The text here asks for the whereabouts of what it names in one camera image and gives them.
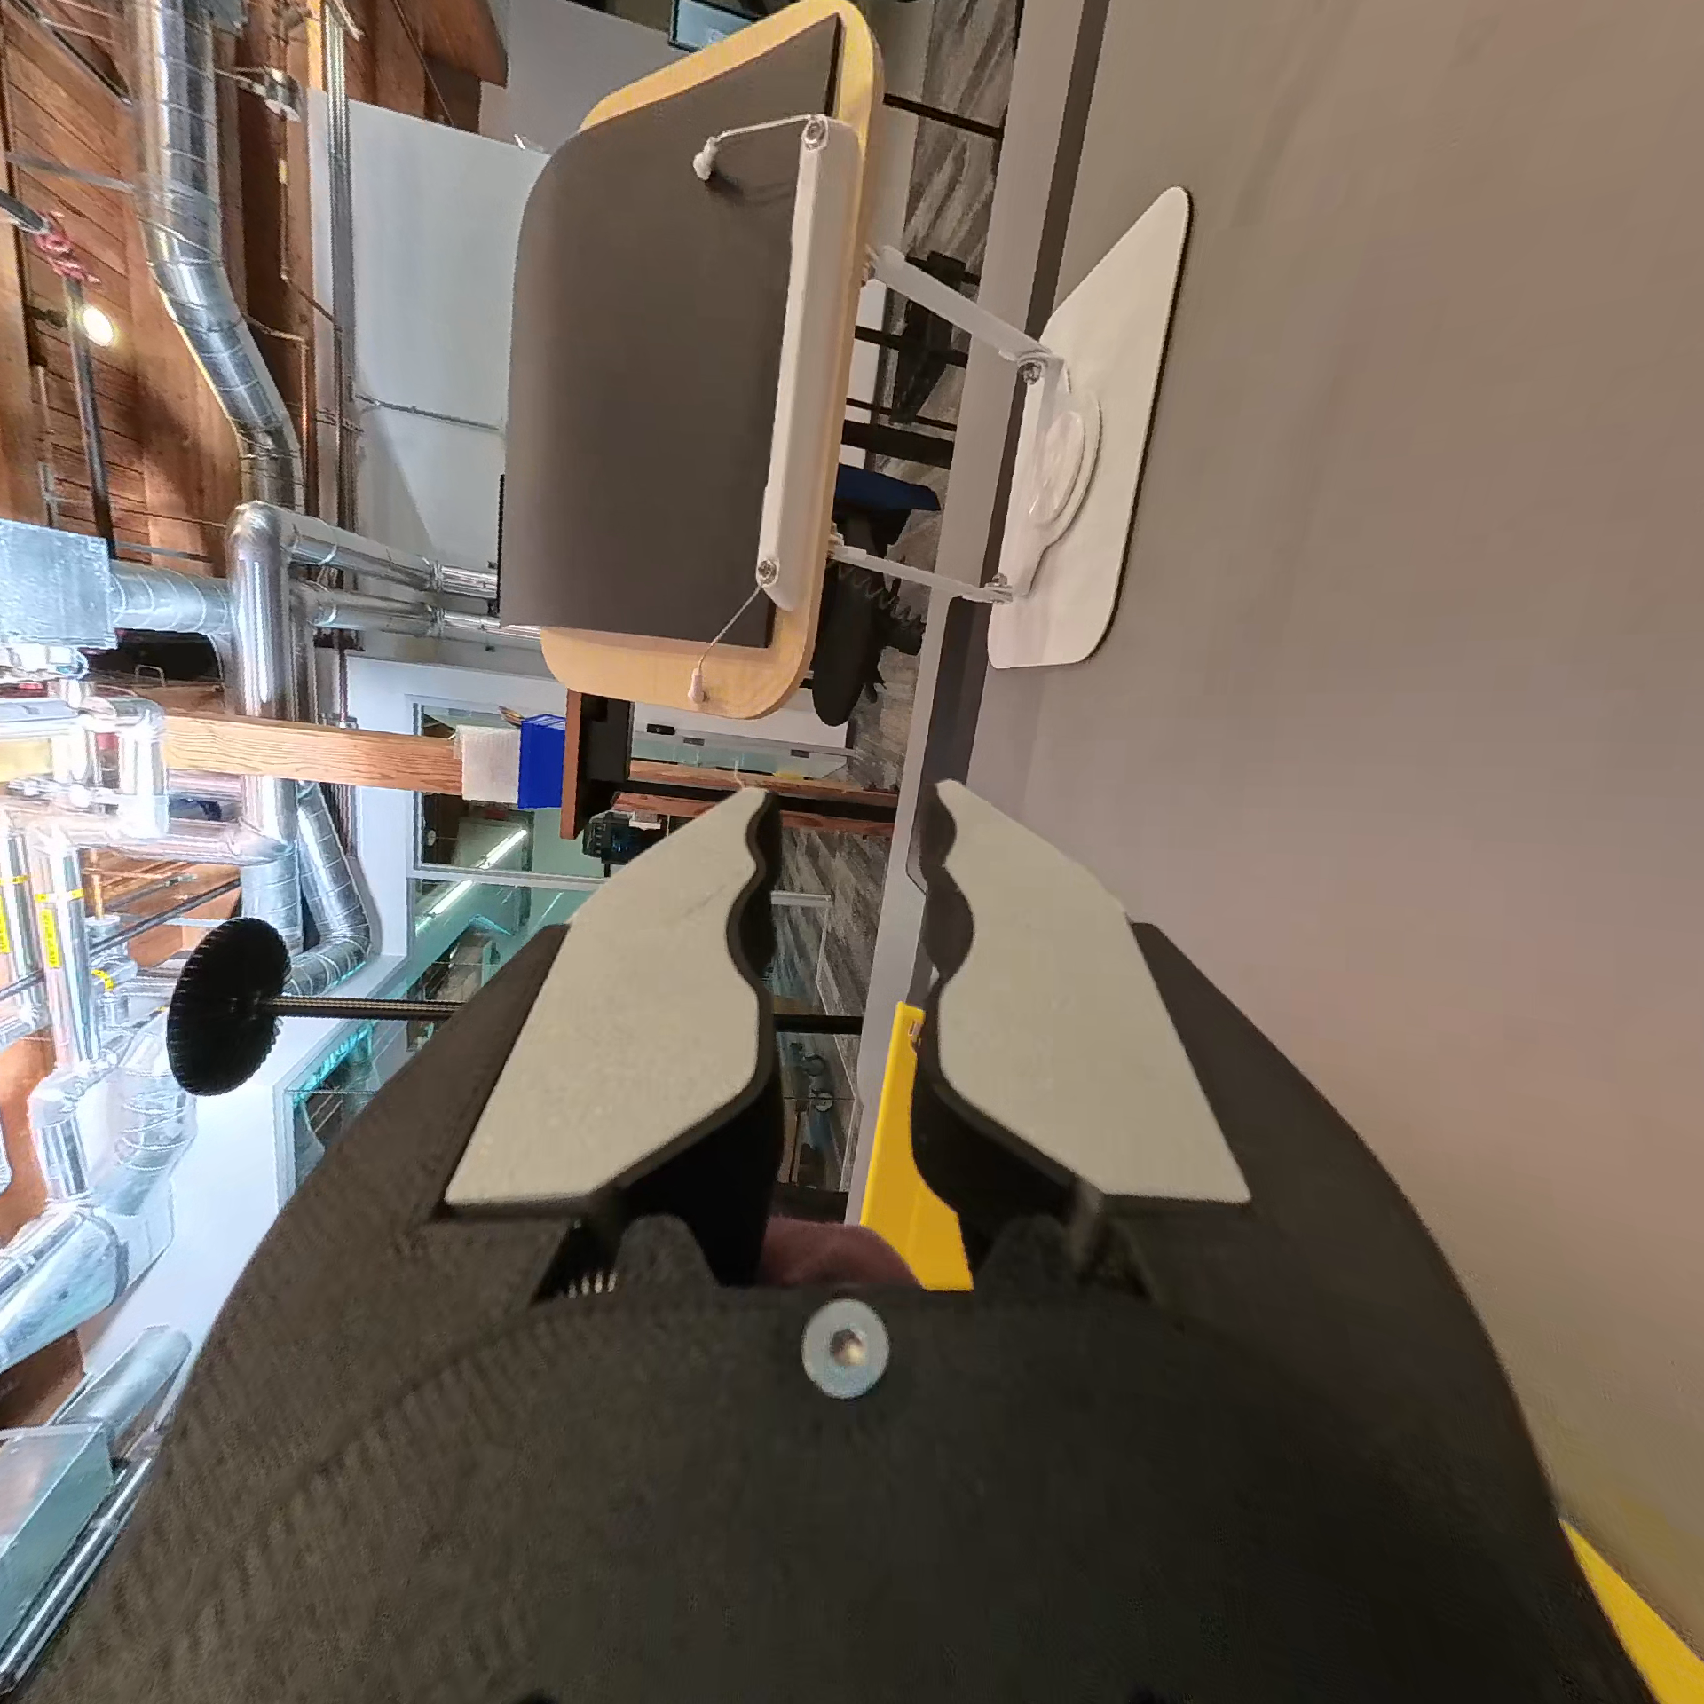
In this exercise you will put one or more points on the shiny silver pipe bundle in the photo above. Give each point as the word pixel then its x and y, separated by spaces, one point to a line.
pixel 79 1171

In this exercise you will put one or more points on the wooden-edged black board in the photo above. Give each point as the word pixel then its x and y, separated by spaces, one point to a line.
pixel 640 400

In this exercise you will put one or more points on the white folding stand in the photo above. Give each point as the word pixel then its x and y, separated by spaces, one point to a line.
pixel 1104 400

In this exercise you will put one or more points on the wooden pillar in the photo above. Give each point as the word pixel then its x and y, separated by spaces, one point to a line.
pixel 306 753

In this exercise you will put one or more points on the black office chair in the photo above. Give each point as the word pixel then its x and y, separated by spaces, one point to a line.
pixel 852 652

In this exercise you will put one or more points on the yellow plastic bin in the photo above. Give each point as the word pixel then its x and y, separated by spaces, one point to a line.
pixel 920 1198

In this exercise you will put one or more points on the black pole stand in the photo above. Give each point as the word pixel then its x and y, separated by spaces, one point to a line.
pixel 226 1006

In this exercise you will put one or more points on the blue office chair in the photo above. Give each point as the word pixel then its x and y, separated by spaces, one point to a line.
pixel 891 494

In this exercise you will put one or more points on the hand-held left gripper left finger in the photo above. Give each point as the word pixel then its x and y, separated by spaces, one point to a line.
pixel 624 1052

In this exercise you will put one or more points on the silver air duct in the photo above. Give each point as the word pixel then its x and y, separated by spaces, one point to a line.
pixel 198 200

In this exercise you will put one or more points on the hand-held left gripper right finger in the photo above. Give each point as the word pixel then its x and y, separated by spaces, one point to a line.
pixel 1091 1065

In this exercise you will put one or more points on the person's left hand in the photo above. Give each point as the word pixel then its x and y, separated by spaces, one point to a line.
pixel 838 1258

